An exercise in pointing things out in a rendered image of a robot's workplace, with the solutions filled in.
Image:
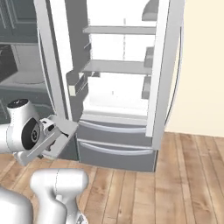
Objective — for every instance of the grey fridge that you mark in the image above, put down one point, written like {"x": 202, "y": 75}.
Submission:
{"x": 116, "y": 96}

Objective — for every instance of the grey fridge door with bin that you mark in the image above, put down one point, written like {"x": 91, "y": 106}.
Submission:
{"x": 57, "y": 58}

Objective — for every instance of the grey wall cupboards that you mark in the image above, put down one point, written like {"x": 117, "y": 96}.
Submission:
{"x": 17, "y": 20}

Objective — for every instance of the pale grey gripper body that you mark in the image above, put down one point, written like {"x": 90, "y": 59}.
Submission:
{"x": 64, "y": 128}

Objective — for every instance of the grey fridge shelf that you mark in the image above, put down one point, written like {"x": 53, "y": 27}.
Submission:
{"x": 116, "y": 66}

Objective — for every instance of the large grey fridge drawer front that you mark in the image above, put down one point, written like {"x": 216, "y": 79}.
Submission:
{"x": 116, "y": 160}

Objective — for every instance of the grey fridge door with three bins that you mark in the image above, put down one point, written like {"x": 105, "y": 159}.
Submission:
{"x": 166, "y": 73}

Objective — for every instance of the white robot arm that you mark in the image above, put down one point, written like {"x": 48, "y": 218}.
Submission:
{"x": 17, "y": 134}

